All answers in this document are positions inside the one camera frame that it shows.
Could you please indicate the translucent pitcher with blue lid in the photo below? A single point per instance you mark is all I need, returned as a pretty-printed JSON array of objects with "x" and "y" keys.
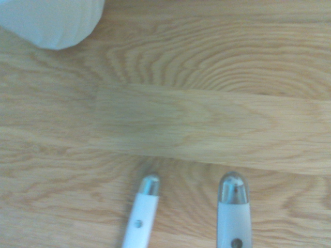
[{"x": 49, "y": 20}]

